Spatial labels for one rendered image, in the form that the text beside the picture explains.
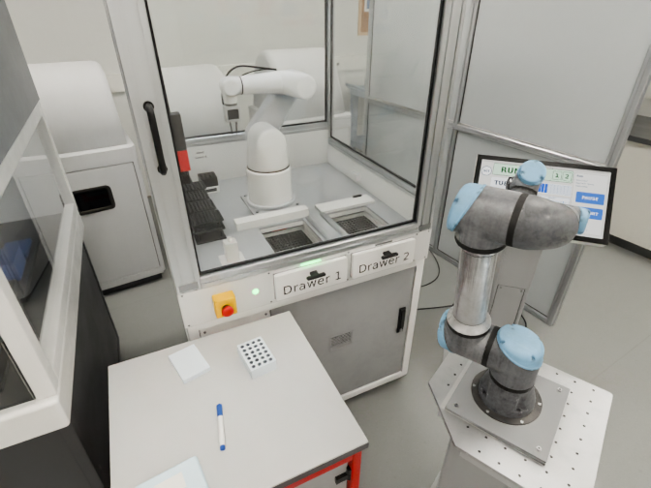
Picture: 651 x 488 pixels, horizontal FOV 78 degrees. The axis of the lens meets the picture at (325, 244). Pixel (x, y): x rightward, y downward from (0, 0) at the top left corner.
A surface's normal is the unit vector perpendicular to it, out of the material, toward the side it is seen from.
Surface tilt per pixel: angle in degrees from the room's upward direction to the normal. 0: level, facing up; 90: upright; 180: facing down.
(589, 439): 0
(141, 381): 0
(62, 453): 90
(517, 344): 6
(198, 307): 90
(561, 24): 90
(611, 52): 90
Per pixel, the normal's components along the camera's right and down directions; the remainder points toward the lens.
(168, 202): 0.43, 0.47
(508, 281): -0.32, 0.49
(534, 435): -0.05, -0.84
